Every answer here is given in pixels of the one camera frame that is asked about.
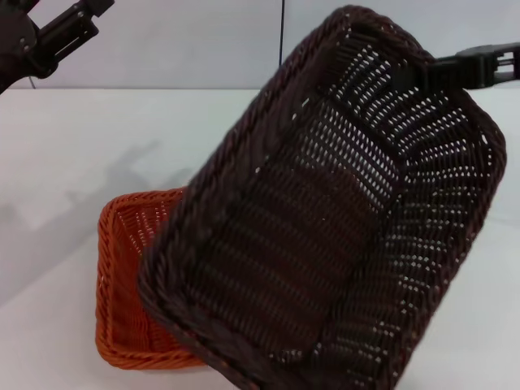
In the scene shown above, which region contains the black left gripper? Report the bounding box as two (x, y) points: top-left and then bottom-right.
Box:
(0, 0), (117, 95)

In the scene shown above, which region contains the dark brown woven plastic basket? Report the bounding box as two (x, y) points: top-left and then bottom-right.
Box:
(136, 4), (509, 390)

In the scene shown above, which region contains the orange woven plastic basket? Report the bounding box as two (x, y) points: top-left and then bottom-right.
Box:
(95, 188), (208, 371)

